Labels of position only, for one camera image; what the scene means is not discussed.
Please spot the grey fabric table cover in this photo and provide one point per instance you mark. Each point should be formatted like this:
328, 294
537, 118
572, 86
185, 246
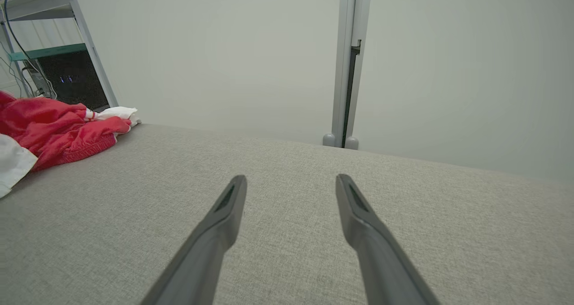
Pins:
287, 197

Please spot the black computer tower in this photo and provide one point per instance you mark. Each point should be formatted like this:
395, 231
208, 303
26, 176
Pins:
71, 78

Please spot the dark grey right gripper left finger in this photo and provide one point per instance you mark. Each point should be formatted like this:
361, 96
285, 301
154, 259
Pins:
210, 251

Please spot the red garment with white band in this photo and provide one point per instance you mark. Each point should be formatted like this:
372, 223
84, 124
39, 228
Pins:
80, 143

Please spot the grey metal shelf rack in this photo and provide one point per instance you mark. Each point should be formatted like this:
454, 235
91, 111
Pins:
54, 0

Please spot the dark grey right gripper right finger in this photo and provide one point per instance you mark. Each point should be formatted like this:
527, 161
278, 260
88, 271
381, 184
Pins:
381, 260

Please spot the grey vertical frame post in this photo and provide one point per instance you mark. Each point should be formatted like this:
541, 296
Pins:
347, 71

